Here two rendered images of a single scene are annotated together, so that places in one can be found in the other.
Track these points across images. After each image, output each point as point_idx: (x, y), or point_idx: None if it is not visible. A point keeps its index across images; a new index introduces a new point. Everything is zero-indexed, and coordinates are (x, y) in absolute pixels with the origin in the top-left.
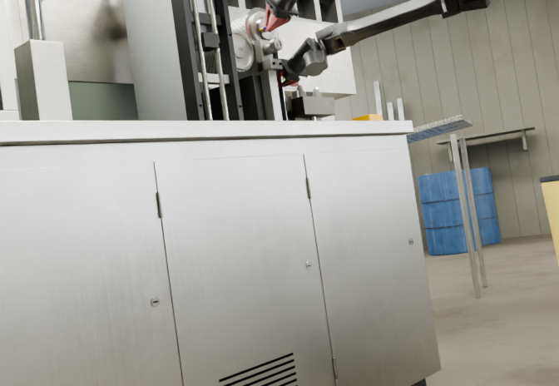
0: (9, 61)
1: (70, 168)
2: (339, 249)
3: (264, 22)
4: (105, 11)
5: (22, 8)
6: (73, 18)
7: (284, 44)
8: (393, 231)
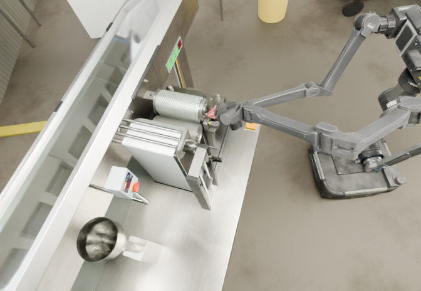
0: None
1: None
2: None
3: (208, 115)
4: (108, 146)
5: (82, 206)
6: (101, 172)
7: (172, 28)
8: None
